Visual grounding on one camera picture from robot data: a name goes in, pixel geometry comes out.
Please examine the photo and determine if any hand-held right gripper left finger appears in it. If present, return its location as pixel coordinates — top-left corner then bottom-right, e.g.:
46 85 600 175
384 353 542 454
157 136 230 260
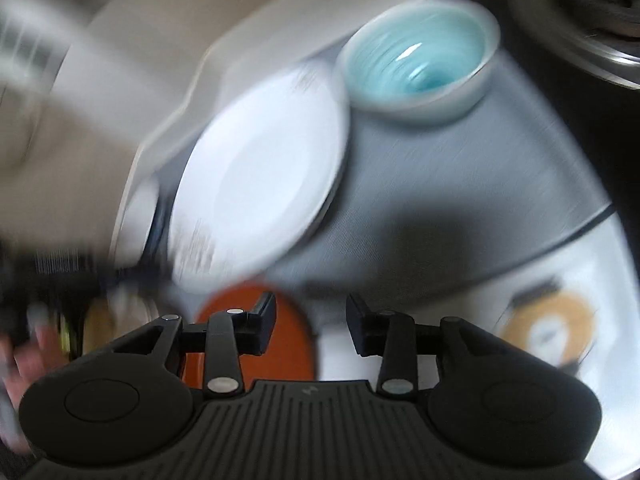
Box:
106 292 278 400

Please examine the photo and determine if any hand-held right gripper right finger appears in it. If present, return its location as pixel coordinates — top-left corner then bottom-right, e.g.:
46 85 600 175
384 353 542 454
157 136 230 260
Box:
345 293 502 397

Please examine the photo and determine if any large white plate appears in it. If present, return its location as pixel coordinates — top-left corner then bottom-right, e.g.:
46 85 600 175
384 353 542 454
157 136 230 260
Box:
166 59 352 297

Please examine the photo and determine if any light blue bowl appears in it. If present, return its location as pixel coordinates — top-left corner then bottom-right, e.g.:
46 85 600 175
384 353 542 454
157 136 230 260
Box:
336 0 501 124

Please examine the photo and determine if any person's left hand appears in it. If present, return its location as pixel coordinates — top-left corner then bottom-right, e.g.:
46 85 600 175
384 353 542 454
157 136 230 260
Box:
0 324 68 456

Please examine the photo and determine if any orange round plate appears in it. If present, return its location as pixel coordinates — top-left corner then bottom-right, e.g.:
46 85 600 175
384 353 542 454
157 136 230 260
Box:
182 284 319 387

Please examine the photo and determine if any grey place mat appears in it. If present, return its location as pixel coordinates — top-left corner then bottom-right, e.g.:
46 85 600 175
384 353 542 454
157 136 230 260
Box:
150 47 617 306

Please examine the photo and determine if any metal stove burner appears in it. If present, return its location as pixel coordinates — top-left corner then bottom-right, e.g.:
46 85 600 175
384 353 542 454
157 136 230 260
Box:
506 0 640 92

